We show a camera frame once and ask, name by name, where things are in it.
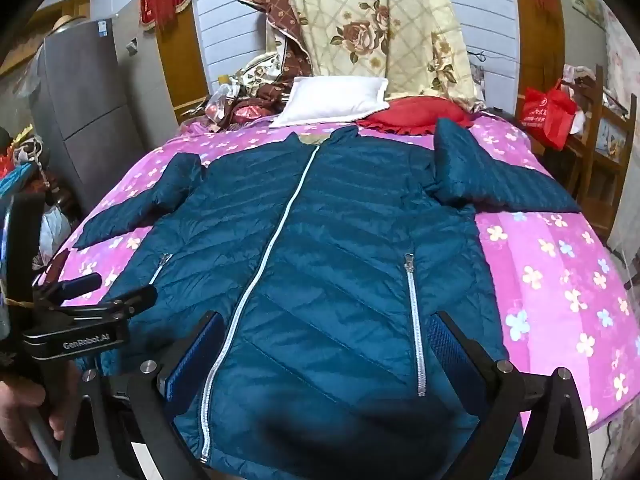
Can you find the colourful cloth pile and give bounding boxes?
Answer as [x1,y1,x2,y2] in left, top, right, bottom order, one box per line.
[0,127,51,196]

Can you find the pale floral mattress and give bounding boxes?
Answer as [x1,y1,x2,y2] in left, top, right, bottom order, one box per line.
[600,10,640,291]

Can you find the clear plastic bottle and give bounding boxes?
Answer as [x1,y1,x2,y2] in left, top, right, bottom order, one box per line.
[205,82,236,121]

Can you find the grey refrigerator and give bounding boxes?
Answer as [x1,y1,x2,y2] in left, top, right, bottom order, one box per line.
[27,17,166,216]

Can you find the pink floral bed sheet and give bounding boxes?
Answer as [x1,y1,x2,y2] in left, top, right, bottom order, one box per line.
[37,110,640,461]

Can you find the framed wall picture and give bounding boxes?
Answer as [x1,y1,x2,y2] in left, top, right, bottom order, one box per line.
[570,0,603,23]

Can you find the red fringed cushion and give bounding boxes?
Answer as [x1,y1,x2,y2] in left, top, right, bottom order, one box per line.
[356,96,473,137]

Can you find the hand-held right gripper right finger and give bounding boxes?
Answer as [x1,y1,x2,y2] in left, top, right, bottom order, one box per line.
[430,310,593,480]

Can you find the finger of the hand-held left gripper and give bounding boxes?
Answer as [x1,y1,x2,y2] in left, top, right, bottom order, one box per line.
[32,272,103,307]
[60,285,158,322]

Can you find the teal down jacket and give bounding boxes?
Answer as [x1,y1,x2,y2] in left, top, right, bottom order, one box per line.
[75,119,583,480]

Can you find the brown floral blanket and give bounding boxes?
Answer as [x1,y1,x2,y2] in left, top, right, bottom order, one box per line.
[220,0,313,126]

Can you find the beige floral quilt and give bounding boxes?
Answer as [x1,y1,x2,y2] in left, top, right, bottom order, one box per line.
[250,0,478,111]

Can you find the red snack packet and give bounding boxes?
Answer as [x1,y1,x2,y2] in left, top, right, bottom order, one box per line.
[235,102,273,123]

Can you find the wooden chair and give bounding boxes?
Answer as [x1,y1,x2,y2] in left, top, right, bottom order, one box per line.
[565,65,638,241]

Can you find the red shopping bag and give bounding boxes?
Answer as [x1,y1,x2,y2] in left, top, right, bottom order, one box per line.
[520,80,578,151]

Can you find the white plastic bag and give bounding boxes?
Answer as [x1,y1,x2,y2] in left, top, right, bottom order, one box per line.
[40,207,72,263]

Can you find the white pillow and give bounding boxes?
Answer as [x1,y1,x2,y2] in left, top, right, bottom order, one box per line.
[270,76,391,128]

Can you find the person's left hand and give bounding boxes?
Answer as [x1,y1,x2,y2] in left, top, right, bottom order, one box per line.
[0,360,81,466]

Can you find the wooden post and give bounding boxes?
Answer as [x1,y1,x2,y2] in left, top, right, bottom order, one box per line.
[156,0,211,111]
[510,0,571,106]

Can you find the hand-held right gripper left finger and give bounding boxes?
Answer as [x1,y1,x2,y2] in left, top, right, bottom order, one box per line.
[60,310,226,480]

